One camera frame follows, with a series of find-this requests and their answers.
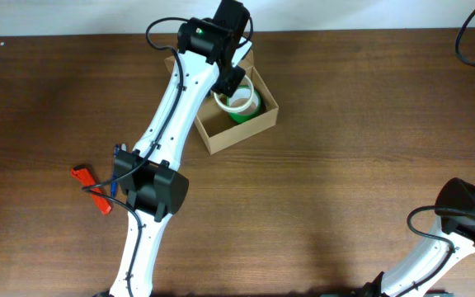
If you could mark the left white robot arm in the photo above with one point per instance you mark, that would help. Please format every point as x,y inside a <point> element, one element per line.
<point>206,59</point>

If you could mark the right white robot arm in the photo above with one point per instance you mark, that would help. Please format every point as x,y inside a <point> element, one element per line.
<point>447,231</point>

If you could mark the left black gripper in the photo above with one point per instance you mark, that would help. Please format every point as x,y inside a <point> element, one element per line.
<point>231,84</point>

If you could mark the orange utility knife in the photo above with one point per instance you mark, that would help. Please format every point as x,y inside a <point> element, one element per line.
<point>84,175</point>

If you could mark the blue ballpoint pen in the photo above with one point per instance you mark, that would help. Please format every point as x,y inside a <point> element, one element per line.
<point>113,187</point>

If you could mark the brown cardboard box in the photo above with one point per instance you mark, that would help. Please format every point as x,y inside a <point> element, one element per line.
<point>219,131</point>

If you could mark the green tape roll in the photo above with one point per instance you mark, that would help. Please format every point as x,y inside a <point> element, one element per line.
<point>241,96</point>

